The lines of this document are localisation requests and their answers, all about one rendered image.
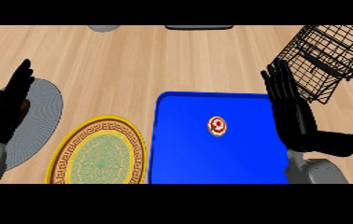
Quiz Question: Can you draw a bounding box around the grey round object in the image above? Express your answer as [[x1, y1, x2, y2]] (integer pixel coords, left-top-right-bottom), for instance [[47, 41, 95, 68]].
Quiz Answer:
[[87, 24, 123, 33]]

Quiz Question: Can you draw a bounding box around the dark grey flat object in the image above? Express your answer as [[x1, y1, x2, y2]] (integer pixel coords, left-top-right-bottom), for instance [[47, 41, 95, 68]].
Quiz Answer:
[[164, 24, 235, 31]]

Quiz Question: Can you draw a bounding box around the yellow patterned plate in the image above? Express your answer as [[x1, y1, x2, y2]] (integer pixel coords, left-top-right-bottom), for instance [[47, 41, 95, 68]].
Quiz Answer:
[[44, 115, 149, 185]]

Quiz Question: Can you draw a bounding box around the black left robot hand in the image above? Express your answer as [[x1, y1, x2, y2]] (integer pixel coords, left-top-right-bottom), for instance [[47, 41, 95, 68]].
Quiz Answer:
[[0, 58, 35, 144]]

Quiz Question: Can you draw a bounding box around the grey round placemat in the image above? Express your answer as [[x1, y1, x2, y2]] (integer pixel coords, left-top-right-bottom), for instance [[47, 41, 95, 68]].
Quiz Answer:
[[3, 77, 65, 172]]

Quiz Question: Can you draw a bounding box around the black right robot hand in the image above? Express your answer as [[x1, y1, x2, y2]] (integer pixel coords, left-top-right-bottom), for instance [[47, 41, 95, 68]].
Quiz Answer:
[[260, 59, 353, 158]]

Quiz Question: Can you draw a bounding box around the blue tray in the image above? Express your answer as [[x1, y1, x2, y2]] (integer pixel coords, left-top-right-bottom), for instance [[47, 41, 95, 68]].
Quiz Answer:
[[148, 91, 291, 185]]

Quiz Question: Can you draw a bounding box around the red and white cupcake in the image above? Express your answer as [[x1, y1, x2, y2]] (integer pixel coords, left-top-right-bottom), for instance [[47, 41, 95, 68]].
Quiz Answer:
[[205, 116, 229, 138]]

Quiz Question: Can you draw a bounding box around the black wire tiered basket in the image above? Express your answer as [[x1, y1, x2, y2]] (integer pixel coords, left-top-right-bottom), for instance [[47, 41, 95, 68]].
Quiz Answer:
[[272, 24, 353, 105]]

